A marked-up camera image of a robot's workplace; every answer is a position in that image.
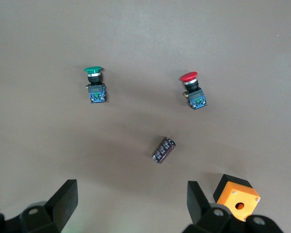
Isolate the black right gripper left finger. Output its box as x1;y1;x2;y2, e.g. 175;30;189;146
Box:
0;179;79;233

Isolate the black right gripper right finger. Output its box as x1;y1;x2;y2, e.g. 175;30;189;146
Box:
183;181;283;233

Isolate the red mushroom push button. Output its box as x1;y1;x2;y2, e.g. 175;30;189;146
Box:
179;71;209;111

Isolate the green mushroom push button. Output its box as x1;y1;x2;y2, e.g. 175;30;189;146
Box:
83;66;108;104

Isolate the small black contact block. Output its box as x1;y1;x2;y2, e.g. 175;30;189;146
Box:
151;136;178;165

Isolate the orange button enclosure box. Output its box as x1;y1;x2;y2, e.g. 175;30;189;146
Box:
212;173;261;222

